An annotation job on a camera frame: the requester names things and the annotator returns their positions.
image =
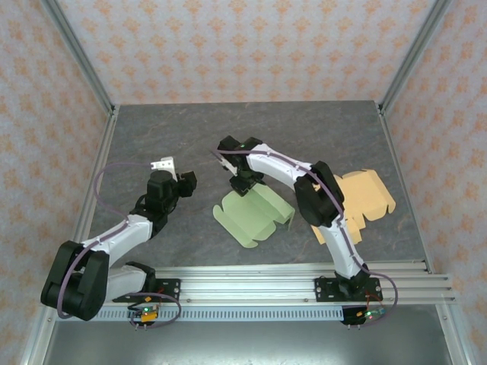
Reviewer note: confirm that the green paper box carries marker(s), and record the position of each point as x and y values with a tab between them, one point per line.
247	216

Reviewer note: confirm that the orange paper box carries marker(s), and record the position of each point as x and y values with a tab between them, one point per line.
369	194

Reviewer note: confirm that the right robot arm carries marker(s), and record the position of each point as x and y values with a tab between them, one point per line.
319	194

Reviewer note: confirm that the left controller board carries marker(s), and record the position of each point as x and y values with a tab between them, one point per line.
145	313

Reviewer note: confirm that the controller board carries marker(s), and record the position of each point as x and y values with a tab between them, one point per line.
145	313
367	315

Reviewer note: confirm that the grey metal sheet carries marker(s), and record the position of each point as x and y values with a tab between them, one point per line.
247	342

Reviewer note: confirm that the right controller board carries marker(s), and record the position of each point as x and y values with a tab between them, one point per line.
367	315

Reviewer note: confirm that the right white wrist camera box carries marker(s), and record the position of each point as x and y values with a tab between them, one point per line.
227	163

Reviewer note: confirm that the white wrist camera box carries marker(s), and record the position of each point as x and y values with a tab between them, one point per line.
163	164
227	163

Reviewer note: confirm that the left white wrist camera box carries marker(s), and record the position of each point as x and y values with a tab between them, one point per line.
163	164

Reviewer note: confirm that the left aluminium side rail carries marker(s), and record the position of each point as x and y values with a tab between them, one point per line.
102	152

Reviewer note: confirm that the aluminium side rail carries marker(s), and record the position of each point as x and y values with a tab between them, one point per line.
395	159
102	152

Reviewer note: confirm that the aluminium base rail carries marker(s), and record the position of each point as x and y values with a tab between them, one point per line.
247	285

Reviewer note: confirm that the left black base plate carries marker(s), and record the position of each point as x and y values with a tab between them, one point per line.
169	289

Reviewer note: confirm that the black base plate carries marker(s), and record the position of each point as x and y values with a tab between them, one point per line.
327	289
169	289

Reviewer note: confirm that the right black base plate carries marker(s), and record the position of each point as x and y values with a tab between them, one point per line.
327	289

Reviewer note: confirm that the right aluminium side rail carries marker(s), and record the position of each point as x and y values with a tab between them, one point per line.
395	159

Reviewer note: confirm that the left aluminium frame post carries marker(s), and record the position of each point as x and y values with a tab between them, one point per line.
80	57

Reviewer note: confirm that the aluminium frame post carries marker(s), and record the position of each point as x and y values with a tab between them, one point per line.
414	53
80	57

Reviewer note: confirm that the right aluminium frame post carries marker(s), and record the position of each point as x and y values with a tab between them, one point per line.
414	53

